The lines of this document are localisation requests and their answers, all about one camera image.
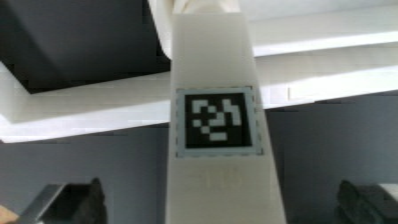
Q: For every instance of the white leg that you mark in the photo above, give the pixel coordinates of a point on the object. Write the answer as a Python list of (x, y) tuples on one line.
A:
[(223, 186)]

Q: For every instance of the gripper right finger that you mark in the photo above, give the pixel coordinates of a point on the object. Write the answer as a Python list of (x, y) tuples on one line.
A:
[(367, 204)]

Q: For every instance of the white U-shaped fence frame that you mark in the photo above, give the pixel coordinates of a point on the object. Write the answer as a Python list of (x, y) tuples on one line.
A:
[(127, 103)]

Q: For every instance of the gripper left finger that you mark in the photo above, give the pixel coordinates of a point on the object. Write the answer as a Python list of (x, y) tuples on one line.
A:
[(68, 204)]

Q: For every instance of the white desk top tray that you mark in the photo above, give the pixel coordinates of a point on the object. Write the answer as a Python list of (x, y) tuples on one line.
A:
[(296, 25)]

